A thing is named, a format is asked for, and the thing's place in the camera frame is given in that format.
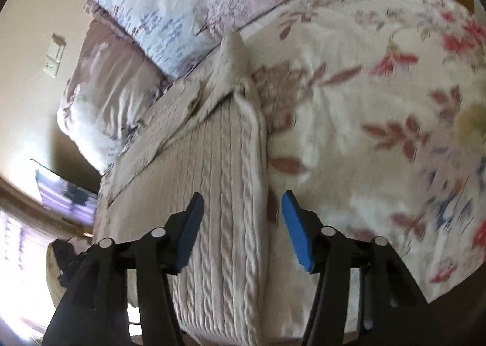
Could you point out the mauve floral pillow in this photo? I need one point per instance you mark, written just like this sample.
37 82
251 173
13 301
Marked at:
110 95

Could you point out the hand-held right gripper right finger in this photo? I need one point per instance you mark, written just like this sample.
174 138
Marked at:
297 234

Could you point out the floral bed blanket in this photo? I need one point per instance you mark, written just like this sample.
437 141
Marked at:
360 122

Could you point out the pink floral pillow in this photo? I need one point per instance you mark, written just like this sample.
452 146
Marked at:
182 0

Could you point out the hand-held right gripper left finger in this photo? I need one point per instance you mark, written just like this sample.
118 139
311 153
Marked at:
188 234

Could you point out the white wall switch plate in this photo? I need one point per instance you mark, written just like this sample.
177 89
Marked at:
53 55

